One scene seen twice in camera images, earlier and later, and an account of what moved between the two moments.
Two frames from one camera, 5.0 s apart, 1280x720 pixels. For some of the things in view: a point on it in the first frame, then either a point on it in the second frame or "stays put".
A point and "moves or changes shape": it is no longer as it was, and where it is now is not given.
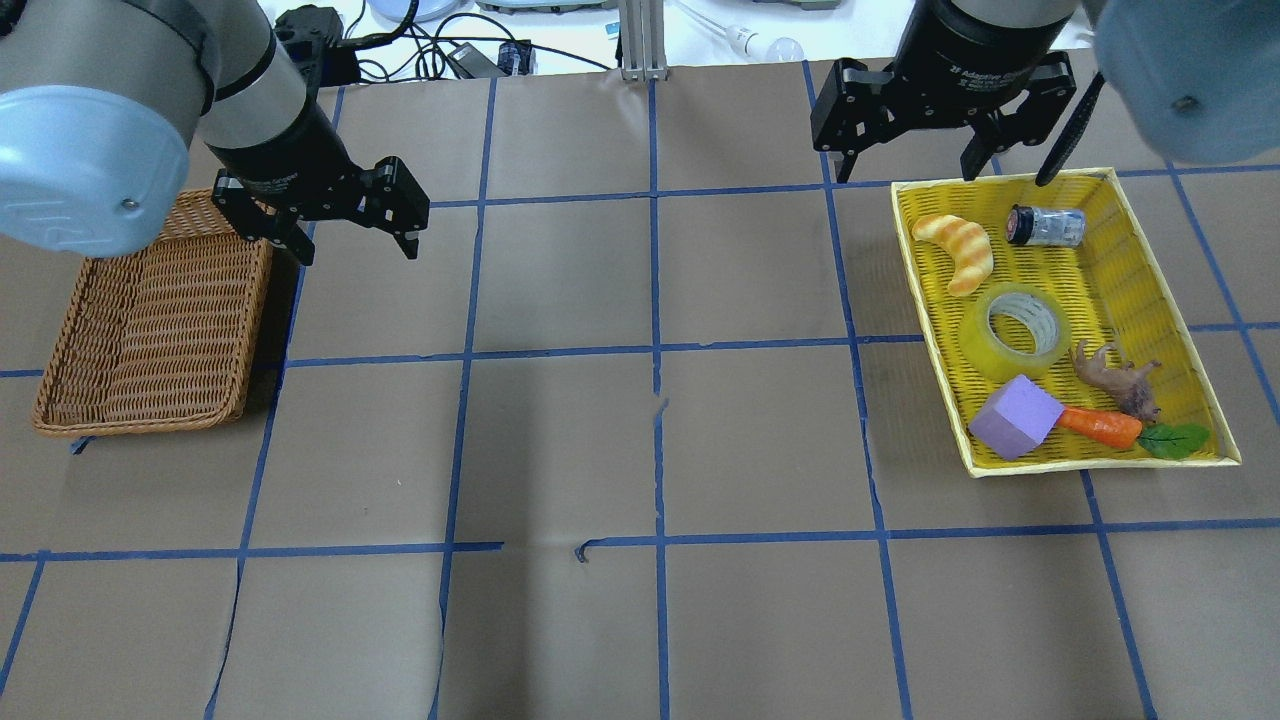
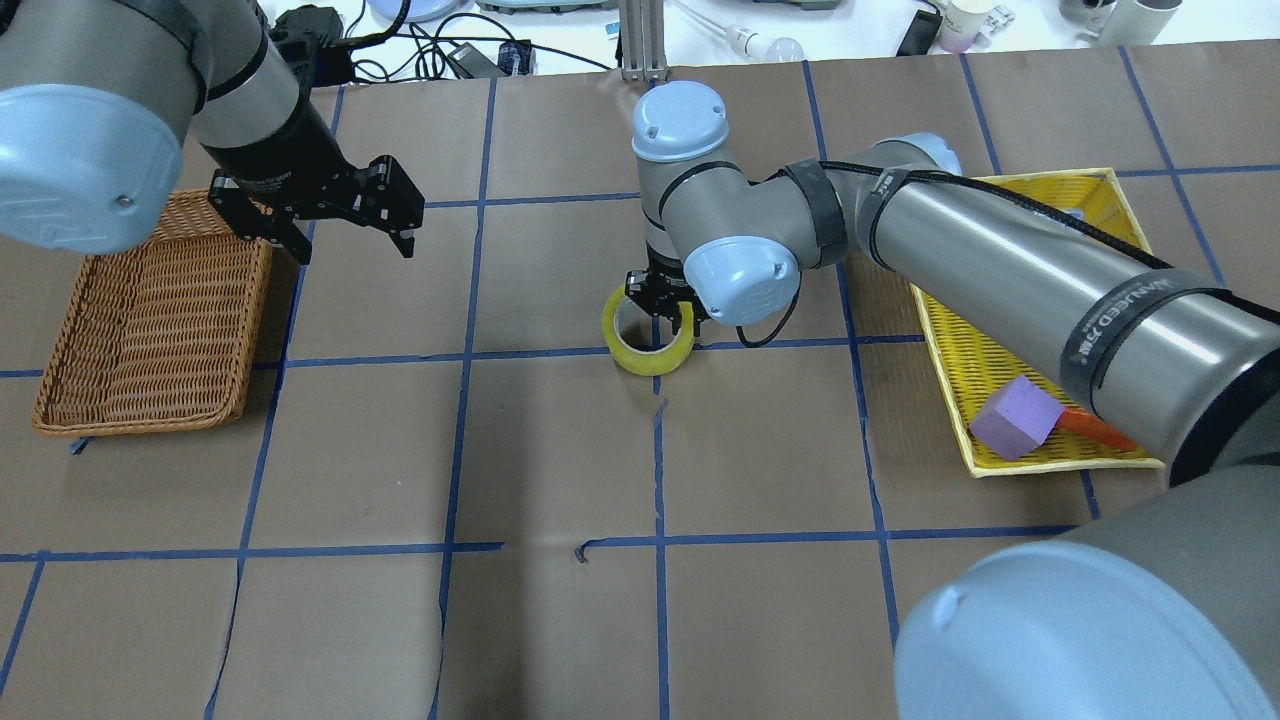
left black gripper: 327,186 stays put
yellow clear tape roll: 1042,314 moves or changes shape
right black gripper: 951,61 -> 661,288
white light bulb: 745,42 stays put
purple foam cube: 1016,419 stays put
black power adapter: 514,58 stays put
